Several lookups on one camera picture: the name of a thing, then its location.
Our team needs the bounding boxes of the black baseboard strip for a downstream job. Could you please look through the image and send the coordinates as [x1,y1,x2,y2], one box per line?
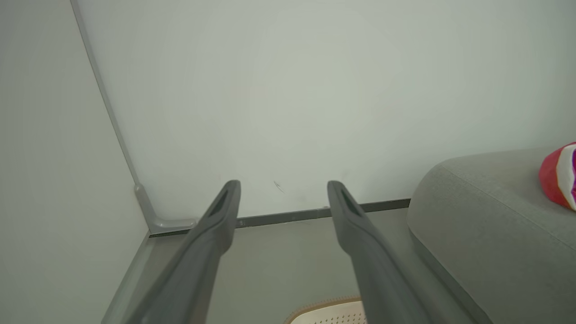
[151,199,411,237]

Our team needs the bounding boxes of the red and white jersey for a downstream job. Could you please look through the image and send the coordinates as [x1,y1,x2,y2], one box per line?
[539,142,576,212]

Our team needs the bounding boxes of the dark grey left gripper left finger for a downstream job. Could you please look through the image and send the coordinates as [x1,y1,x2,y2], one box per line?
[124,180,242,324]

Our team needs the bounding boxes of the grey metal corner bracket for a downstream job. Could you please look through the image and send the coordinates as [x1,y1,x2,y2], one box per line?
[134,184,198,234]

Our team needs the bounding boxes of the grey fabric sofa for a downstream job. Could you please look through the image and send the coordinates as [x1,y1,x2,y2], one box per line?
[407,146,576,324]

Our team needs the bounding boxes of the cream perforated laundry basket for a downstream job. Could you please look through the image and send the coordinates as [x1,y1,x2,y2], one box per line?
[283,296,367,324]

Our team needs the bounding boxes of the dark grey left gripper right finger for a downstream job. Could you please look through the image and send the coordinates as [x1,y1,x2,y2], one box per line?
[327,180,435,324]

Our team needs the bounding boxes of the grey wall corner trim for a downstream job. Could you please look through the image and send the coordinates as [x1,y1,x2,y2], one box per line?
[70,0,140,187]

